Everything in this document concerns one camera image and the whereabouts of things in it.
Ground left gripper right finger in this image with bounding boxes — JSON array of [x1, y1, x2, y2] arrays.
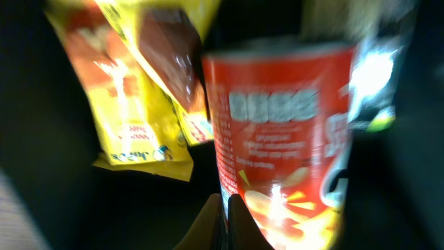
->
[[228, 194, 273, 250]]

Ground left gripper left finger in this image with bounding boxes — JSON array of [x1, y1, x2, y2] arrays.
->
[[173, 194, 222, 250]]

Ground yellow orange snack packet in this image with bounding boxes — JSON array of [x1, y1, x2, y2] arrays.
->
[[45, 0, 194, 181]]

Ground red Pringles can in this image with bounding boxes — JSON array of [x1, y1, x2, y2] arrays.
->
[[202, 42, 355, 249]]

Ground yellow chocolate wafer packet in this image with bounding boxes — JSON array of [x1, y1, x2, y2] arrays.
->
[[96, 0, 221, 146]]

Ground silver yellow snack packet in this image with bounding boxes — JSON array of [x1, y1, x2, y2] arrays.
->
[[301, 0, 420, 133]]

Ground dark green open box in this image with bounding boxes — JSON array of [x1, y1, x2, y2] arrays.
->
[[1, 1, 443, 249]]

